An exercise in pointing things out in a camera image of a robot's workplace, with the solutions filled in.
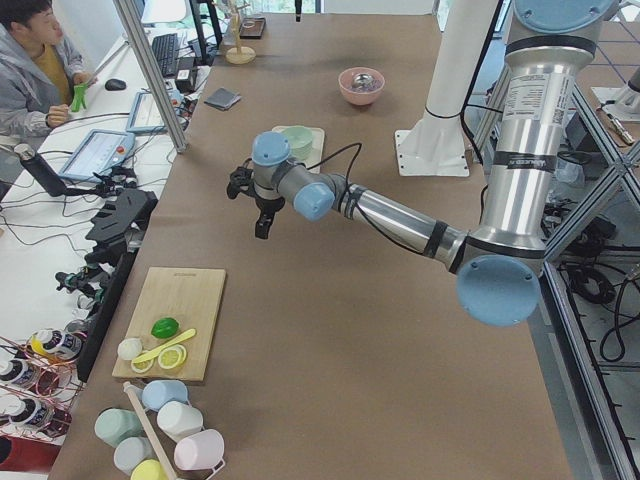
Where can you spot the black keyboard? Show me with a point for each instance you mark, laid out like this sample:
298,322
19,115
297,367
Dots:
165,50

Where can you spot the wooden rack handle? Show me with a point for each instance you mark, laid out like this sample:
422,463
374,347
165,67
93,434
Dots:
132,393

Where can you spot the green cup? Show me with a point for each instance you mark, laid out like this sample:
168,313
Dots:
114,425

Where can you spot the aluminium frame post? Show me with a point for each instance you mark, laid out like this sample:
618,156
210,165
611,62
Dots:
137,38

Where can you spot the yellow cup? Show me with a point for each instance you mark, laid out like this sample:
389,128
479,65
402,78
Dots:
149,469

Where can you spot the teach pendant far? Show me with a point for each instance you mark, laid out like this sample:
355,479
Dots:
144,117

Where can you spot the green lime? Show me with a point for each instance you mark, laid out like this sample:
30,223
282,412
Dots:
165,328

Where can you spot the black computer mouse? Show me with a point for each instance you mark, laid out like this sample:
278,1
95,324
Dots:
114,84

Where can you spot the black tray at edge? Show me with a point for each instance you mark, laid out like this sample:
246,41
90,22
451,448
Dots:
252,28

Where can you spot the grey cup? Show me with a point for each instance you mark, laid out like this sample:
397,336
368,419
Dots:
131,452

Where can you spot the white cup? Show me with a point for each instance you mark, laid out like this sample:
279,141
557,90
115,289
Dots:
178,420

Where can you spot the pink bowl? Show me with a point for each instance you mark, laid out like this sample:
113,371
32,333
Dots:
359,98

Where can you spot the light blue cup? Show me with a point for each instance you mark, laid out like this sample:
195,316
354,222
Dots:
157,393

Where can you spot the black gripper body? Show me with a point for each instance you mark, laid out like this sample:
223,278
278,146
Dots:
267,204

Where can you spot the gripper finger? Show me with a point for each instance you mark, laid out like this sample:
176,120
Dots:
298,10
263,225

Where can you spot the cream rabbit tray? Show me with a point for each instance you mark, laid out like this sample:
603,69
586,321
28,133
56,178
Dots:
318,144

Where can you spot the pink cup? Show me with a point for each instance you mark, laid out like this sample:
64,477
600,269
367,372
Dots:
201,451

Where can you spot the teach pendant near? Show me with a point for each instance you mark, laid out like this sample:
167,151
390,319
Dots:
98,153

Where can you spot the white garlic toy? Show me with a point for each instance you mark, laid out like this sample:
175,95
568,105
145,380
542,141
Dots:
129,348

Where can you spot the green bowl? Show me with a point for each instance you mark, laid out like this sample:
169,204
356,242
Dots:
303,152
296,135

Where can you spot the lemon slice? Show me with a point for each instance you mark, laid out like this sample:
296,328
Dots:
141,366
172,357

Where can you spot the teach pendant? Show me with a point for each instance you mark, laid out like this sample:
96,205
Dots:
144,117
98,153

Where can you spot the yellow plastic knife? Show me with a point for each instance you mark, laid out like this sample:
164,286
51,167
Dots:
152,354

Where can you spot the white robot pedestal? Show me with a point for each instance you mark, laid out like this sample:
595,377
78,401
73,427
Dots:
435,145

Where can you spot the grey folded cloth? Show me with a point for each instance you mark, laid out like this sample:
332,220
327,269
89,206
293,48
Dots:
223,99

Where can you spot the metal ice scoop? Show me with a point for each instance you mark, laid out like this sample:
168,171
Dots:
363,82

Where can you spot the black water bottle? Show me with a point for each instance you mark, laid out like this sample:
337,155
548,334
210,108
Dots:
40,170

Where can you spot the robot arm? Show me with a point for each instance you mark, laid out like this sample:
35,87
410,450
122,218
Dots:
497,264

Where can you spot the lemon slice top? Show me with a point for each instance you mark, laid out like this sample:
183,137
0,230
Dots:
172,357

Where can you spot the lemon slice bottom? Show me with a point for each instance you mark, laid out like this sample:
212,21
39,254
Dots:
141,366

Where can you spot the seated person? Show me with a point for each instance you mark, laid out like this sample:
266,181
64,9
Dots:
39,68

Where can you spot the wooden mug tree stand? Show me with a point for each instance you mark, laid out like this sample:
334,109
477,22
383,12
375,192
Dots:
238,54

